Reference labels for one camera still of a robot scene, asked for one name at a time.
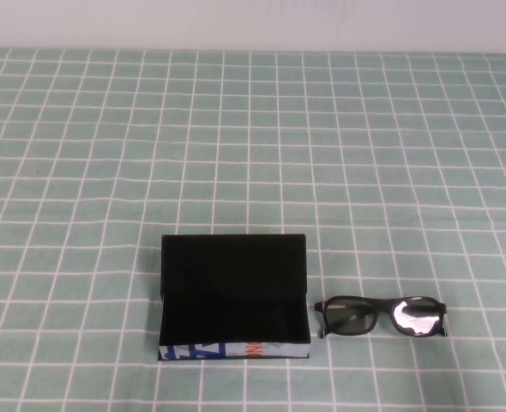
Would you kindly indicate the black glasses case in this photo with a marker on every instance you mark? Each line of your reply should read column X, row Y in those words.
column 231, row 292

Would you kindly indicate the black frame glasses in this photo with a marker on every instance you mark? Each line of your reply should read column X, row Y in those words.
column 343, row 319

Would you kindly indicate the green white checked tablecloth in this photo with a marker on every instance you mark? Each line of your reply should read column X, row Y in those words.
column 107, row 171

